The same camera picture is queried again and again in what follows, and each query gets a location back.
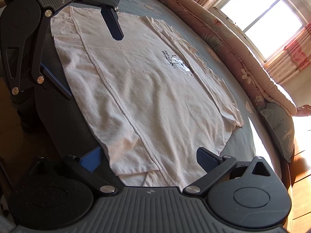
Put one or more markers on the folded pink floral quilt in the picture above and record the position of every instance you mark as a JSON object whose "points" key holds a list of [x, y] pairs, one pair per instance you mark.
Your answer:
{"points": [[230, 53]]}

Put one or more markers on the window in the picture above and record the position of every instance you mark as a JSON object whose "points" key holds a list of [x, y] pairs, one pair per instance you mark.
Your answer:
{"points": [[255, 12]]}

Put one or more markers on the wooden headboard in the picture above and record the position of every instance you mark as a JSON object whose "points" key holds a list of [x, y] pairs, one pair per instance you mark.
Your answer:
{"points": [[301, 174]]}

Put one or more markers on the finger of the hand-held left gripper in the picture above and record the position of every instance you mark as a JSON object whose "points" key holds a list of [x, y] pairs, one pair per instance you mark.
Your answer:
{"points": [[111, 21], [57, 85]]}

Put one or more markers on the white long-sleeve printed shirt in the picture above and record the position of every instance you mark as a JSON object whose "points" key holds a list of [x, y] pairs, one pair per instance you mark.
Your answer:
{"points": [[145, 89]]}

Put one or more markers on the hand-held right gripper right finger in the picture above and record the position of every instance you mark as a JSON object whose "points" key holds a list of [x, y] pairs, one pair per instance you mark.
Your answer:
{"points": [[206, 160]]}

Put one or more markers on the grey-green printed pillow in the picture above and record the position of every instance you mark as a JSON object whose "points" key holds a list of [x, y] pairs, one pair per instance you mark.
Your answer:
{"points": [[279, 131]]}

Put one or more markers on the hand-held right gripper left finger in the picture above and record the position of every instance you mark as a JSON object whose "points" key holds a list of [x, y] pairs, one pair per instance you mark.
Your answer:
{"points": [[91, 160]]}

